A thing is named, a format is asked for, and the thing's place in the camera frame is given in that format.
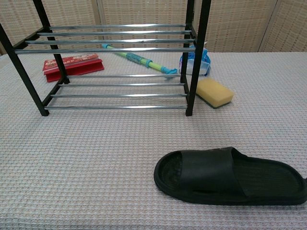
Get black rubber slipper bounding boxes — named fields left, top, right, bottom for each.
left=153, top=146, right=307, bottom=206

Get black metal shoe rack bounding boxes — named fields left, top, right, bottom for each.
left=0, top=0, right=212, bottom=117

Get green blue toy water pump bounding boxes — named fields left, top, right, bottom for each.
left=101, top=44, right=178, bottom=81

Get yellow sponge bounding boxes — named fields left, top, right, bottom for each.
left=195, top=78, right=235, bottom=108

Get blue white plastic pack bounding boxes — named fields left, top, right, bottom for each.
left=178, top=46, right=212, bottom=77

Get beige woven tablecloth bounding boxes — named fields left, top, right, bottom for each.
left=0, top=51, right=307, bottom=230

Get red printed gift box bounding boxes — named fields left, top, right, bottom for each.
left=43, top=53, right=105, bottom=83

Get bamboo folding screen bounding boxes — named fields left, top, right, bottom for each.
left=0, top=0, right=307, bottom=56

